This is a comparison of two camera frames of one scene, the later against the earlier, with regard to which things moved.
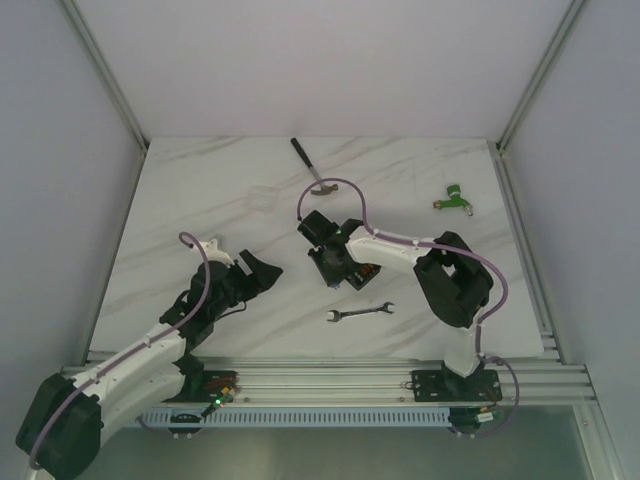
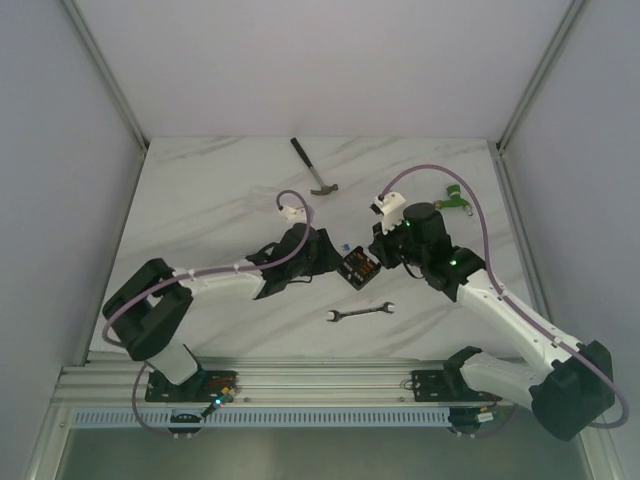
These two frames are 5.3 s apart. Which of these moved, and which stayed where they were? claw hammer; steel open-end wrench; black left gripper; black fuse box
Moved: black left gripper
Stayed: black fuse box; claw hammer; steel open-end wrench
